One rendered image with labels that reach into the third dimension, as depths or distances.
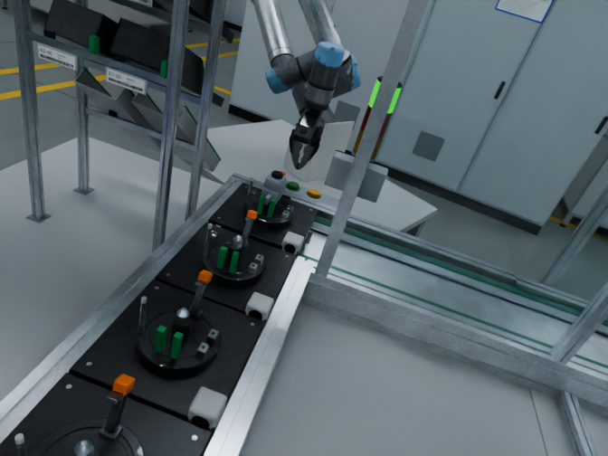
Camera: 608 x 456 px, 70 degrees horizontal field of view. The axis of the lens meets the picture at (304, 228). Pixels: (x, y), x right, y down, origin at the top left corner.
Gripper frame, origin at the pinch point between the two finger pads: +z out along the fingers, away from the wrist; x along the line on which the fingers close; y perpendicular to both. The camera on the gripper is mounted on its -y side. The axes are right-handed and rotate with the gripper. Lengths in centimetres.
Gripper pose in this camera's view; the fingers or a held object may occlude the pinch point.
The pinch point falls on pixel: (298, 166)
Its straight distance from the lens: 132.7
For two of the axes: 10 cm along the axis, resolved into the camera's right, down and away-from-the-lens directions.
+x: -9.4, -3.4, 0.7
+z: -2.5, 8.1, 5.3
